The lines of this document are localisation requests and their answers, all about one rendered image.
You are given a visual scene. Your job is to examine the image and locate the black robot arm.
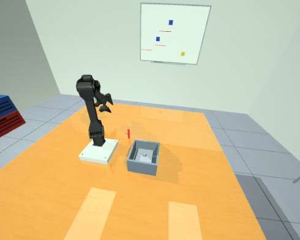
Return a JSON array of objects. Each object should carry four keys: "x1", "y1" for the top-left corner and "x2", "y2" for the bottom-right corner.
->
[{"x1": 76, "y1": 75, "x2": 106, "y2": 147}]

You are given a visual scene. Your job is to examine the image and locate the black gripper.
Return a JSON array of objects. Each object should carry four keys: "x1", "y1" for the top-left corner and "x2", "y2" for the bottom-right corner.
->
[{"x1": 96, "y1": 93, "x2": 113, "y2": 113}]

